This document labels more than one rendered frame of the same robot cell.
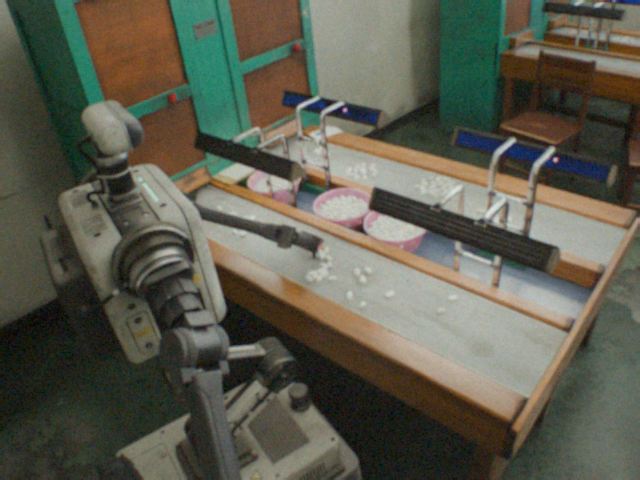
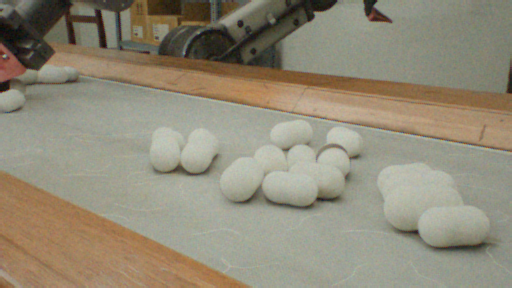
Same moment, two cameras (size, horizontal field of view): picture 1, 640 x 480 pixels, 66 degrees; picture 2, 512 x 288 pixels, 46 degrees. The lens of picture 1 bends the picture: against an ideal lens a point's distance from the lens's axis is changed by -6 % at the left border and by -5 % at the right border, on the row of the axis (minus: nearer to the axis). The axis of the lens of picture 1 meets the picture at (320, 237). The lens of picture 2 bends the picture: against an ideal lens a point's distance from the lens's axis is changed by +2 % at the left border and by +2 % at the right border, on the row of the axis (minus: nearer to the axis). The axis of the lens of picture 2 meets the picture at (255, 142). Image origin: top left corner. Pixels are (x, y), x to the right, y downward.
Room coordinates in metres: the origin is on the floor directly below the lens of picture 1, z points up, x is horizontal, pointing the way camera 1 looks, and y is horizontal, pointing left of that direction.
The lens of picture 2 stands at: (2.27, 0.30, 0.85)
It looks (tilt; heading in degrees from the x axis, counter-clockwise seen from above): 14 degrees down; 179
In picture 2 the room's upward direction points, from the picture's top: straight up
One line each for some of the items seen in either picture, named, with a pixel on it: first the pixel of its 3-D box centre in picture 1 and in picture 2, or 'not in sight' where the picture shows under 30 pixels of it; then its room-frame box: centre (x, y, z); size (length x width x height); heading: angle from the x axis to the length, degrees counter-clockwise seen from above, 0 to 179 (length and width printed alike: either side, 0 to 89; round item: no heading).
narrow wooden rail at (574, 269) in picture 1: (395, 208); not in sight; (1.95, -0.35, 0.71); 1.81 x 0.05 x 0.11; 45
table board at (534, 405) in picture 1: (586, 318); not in sight; (1.18, -0.88, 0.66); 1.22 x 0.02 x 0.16; 135
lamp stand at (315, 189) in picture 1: (324, 146); not in sight; (2.28, -0.07, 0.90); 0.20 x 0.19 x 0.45; 45
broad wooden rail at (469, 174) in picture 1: (438, 179); not in sight; (2.22, -0.63, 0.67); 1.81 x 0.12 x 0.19; 45
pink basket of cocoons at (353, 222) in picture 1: (344, 212); not in sight; (1.95, -0.12, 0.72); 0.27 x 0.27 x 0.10
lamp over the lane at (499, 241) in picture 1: (456, 223); not in sight; (1.26, -0.41, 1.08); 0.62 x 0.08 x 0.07; 45
